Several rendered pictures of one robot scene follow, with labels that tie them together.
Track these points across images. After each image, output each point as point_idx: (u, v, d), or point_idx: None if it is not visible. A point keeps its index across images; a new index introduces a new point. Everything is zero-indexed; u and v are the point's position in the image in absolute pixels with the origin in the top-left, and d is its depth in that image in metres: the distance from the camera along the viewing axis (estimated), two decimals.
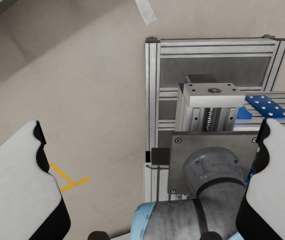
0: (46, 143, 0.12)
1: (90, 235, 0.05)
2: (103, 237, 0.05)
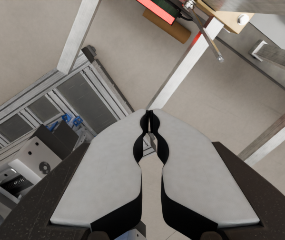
0: (148, 132, 0.12)
1: (90, 235, 0.05)
2: (103, 237, 0.05)
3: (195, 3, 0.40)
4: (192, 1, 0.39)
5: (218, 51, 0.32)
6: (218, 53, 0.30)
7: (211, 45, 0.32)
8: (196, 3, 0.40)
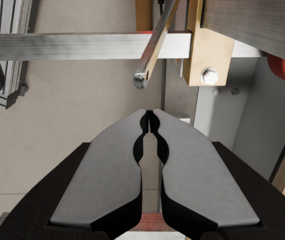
0: (148, 132, 0.12)
1: (90, 235, 0.05)
2: (103, 237, 0.05)
3: None
4: None
5: (152, 64, 0.13)
6: (149, 64, 0.11)
7: (154, 39, 0.12)
8: None
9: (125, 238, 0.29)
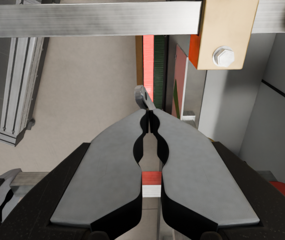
0: (148, 132, 0.12)
1: (90, 235, 0.05)
2: (103, 237, 0.05)
3: None
4: None
5: None
6: (147, 95, 0.14)
7: (152, 105, 0.16)
8: None
9: None
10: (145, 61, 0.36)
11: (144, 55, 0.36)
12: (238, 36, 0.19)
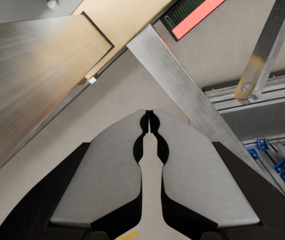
0: (148, 132, 0.12)
1: (90, 235, 0.05)
2: (103, 237, 0.05)
3: None
4: None
5: (274, 53, 0.10)
6: (243, 78, 0.11)
7: (254, 50, 0.12)
8: None
9: None
10: (203, 15, 0.30)
11: (197, 21, 0.31)
12: None
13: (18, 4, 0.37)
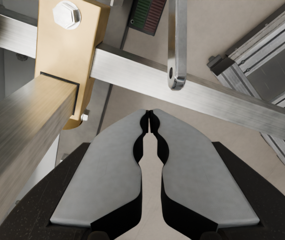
0: (148, 132, 0.12)
1: (90, 235, 0.05)
2: (103, 237, 0.05)
3: None
4: None
5: (180, 26, 0.09)
6: (169, 65, 0.10)
7: (171, 28, 0.11)
8: None
9: None
10: None
11: (161, 6, 0.29)
12: (51, 34, 0.17)
13: (25, 79, 0.44)
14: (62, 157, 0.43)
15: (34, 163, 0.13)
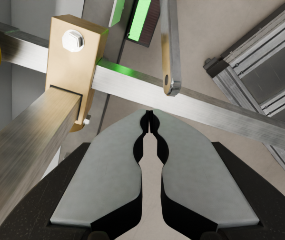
0: (148, 132, 0.12)
1: (90, 235, 0.05)
2: (103, 237, 0.05)
3: None
4: None
5: (172, 37, 0.10)
6: (163, 73, 0.11)
7: (164, 43, 0.12)
8: None
9: None
10: (156, 14, 0.32)
11: (154, 22, 0.33)
12: (60, 55, 0.20)
13: (30, 83, 0.48)
14: (64, 156, 0.47)
15: (48, 160, 0.17)
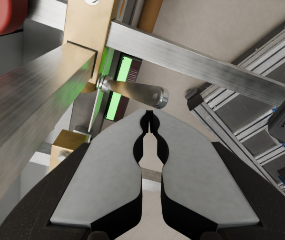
0: (148, 132, 0.12)
1: (90, 235, 0.05)
2: (103, 237, 0.05)
3: (99, 78, 0.27)
4: (97, 84, 0.27)
5: (148, 85, 0.14)
6: (149, 100, 0.13)
7: (140, 102, 0.15)
8: (99, 75, 0.27)
9: None
10: (124, 105, 0.46)
11: (123, 109, 0.47)
12: (57, 160, 0.34)
13: None
14: None
15: None
